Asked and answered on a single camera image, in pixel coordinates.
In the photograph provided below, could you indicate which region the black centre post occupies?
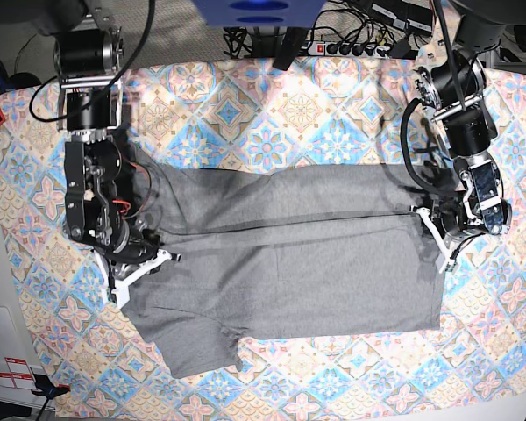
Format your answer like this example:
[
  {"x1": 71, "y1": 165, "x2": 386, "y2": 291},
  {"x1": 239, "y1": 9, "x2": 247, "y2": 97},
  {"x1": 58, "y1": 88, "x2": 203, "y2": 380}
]
[{"x1": 273, "y1": 27, "x2": 309, "y2": 71}]

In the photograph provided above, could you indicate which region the grey T-shirt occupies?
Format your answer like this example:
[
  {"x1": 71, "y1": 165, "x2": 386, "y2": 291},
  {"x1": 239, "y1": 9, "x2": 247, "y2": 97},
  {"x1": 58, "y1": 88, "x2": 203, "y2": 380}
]
[{"x1": 123, "y1": 164, "x2": 444, "y2": 378}]

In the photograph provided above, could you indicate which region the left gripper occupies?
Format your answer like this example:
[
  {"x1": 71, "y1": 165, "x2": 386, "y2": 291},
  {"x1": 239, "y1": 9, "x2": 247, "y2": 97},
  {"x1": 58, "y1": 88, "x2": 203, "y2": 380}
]
[{"x1": 410, "y1": 197, "x2": 487, "y2": 274}]

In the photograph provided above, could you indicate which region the patterned tile tablecloth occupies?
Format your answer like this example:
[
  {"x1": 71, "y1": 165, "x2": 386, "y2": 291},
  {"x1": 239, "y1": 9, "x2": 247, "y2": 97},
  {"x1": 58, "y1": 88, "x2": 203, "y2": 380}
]
[{"x1": 0, "y1": 58, "x2": 526, "y2": 420}]

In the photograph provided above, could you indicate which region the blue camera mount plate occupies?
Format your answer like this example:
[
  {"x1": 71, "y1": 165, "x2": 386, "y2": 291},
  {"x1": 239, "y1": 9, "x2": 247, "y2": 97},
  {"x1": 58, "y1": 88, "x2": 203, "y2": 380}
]
[{"x1": 192, "y1": 0, "x2": 325, "y2": 28}]

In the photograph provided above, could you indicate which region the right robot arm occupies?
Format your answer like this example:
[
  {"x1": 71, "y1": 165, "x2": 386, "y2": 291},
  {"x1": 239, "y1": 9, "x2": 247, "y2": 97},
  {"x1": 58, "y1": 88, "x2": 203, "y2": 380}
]
[{"x1": 34, "y1": 1, "x2": 181, "y2": 308}]

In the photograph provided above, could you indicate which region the white power strip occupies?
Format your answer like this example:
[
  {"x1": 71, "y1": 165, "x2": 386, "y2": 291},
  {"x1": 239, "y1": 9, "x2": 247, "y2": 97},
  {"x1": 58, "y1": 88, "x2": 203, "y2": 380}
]
[{"x1": 300, "y1": 40, "x2": 391, "y2": 59}]

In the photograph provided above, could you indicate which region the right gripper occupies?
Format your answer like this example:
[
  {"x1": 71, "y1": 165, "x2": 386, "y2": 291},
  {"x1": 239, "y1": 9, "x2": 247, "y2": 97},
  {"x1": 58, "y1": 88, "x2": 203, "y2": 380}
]
[{"x1": 93, "y1": 223, "x2": 181, "y2": 307}]

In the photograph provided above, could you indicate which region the white box with red labels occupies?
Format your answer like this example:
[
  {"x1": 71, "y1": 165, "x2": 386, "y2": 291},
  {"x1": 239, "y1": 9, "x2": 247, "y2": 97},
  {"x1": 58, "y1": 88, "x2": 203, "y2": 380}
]
[{"x1": 0, "y1": 307, "x2": 46, "y2": 410}]

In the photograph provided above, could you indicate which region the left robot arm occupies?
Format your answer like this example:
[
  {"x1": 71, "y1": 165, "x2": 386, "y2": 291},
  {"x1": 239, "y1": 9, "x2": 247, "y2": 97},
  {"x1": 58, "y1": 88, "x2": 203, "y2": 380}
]
[{"x1": 400, "y1": 1, "x2": 512, "y2": 273}]

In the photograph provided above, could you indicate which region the blue clamp bottom left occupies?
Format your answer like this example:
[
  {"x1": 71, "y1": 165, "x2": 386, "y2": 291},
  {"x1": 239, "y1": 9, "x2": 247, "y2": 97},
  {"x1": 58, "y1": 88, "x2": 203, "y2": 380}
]
[{"x1": 31, "y1": 381, "x2": 70, "y2": 400}]

